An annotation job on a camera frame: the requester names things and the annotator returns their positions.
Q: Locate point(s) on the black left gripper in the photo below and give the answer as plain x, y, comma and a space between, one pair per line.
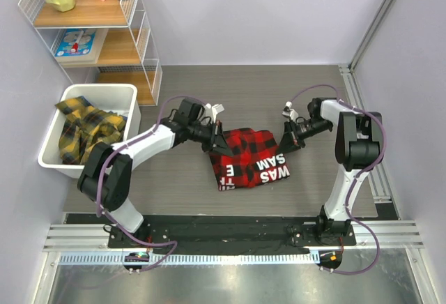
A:
217, 141

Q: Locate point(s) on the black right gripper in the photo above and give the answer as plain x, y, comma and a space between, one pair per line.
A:
288, 143

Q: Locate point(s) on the red black plaid shirt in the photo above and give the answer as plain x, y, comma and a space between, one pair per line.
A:
255, 160

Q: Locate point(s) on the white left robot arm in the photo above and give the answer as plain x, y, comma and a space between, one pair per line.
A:
107, 173

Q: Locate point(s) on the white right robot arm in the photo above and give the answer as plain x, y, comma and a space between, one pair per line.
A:
359, 147

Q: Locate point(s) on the white plastic bin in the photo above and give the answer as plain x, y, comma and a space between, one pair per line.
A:
118, 98

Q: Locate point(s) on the yellow plaid shirt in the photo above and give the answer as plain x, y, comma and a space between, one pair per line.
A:
84, 127

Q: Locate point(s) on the blue white picture book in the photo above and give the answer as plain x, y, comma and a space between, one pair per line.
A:
77, 46

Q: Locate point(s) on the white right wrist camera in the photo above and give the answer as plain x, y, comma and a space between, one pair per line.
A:
289, 113

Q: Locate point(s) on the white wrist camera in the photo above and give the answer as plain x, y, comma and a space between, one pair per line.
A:
289, 113
212, 111

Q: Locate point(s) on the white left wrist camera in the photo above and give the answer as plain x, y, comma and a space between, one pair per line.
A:
212, 111

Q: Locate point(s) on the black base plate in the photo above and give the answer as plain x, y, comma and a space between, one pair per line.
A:
242, 235

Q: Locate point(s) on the white wire shelf rack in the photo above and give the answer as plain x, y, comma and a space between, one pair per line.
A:
129, 53

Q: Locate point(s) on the slotted aluminium rail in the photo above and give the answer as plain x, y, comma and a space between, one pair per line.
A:
134, 258

